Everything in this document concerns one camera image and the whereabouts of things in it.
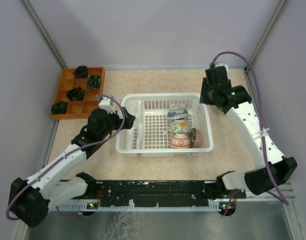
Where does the white cable duct strip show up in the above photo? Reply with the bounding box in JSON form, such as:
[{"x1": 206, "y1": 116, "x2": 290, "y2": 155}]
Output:
[{"x1": 56, "y1": 199, "x2": 234, "y2": 213}]

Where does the pink bowl front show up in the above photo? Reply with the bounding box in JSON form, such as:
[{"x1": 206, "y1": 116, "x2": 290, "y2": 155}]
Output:
[{"x1": 189, "y1": 128, "x2": 203, "y2": 148}]

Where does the red white patterned bowl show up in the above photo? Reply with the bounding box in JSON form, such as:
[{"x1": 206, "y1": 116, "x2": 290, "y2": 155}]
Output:
[{"x1": 169, "y1": 132, "x2": 192, "y2": 149}]

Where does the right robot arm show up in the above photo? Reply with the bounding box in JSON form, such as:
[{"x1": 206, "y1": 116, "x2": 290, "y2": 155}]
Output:
[{"x1": 199, "y1": 65, "x2": 297, "y2": 198}]

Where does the blue white patterned bowl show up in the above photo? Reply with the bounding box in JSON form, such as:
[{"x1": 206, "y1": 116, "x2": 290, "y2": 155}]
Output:
[{"x1": 166, "y1": 104, "x2": 189, "y2": 121}]

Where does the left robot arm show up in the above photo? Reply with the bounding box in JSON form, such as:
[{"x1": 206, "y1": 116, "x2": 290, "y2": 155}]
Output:
[{"x1": 5, "y1": 107, "x2": 136, "y2": 228}]

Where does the dark green rolled item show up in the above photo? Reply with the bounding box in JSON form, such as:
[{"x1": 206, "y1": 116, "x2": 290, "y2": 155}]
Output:
[{"x1": 51, "y1": 101, "x2": 68, "y2": 115}]

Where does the black rolled item top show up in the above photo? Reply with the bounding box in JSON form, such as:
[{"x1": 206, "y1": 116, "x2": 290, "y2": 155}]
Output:
[{"x1": 73, "y1": 65, "x2": 89, "y2": 79}]

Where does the green orange floral bowl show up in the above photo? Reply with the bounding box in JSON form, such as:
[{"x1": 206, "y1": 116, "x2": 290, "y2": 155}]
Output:
[{"x1": 168, "y1": 119, "x2": 191, "y2": 134}]

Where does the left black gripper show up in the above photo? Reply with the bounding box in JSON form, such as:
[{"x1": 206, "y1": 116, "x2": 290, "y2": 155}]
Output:
[{"x1": 99, "y1": 106, "x2": 135, "y2": 141}]

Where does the wooden compartment tray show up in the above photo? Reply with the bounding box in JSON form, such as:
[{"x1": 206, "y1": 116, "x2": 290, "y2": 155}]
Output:
[{"x1": 51, "y1": 67, "x2": 106, "y2": 120}]

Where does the white plastic dish rack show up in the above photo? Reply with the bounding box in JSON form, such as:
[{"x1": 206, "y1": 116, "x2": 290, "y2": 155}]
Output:
[{"x1": 115, "y1": 92, "x2": 214, "y2": 157}]

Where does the green black rolled item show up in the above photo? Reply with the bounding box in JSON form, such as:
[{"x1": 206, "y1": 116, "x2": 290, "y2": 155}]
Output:
[{"x1": 86, "y1": 74, "x2": 102, "y2": 90}]

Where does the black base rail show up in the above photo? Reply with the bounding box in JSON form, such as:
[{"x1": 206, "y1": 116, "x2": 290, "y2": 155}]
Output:
[{"x1": 67, "y1": 179, "x2": 246, "y2": 208}]

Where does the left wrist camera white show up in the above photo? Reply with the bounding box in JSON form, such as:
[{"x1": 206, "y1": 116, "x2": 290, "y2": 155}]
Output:
[{"x1": 96, "y1": 94, "x2": 116, "y2": 114}]

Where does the black orange rolled item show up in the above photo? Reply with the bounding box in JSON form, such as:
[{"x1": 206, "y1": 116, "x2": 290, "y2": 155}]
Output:
[{"x1": 66, "y1": 86, "x2": 85, "y2": 101}]

